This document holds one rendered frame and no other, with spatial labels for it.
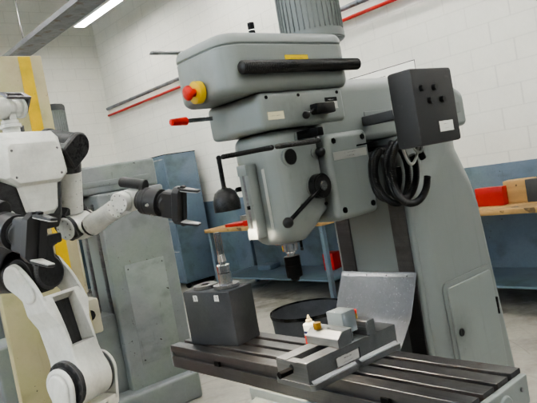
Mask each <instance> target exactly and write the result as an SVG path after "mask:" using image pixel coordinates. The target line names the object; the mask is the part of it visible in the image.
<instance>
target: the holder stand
mask: <svg viewBox="0 0 537 403"><path fill-rule="evenodd" d="M183 296H184V300H185V308H186V313H187V318H188V322H189V330H190V334H191V338H192V343H193V344H202V345H231V346H239V345H242V344H244V343H245V342H247V341H250V340H251V339H253V338H254V337H257V336H259V335H260V331H259V326H258V322H257V313H256V309H255V304H254V300H253V292H252V286H251V283H240V282H239V281H233V283H231V284H228V285H219V283H218V281H207V282H203V283H200V284H197V285H194V286H193V289H191V290H188V291H186V292H184V293H183Z"/></svg>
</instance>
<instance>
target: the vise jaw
mask: <svg viewBox="0 0 537 403"><path fill-rule="evenodd" d="M321 328H322V329H318V330H314V328H313V326H312V327H310V328H309V330H308V332H307V334H306V338H307V343H309V344H314V345H322V346H327V347H333V348H337V349H339V348H341V347H343V346H346V345H348V344H350V343H352V341H353V340H354V338H353V333H352V328H350V327H343V326H338V325H326V324H321Z"/></svg>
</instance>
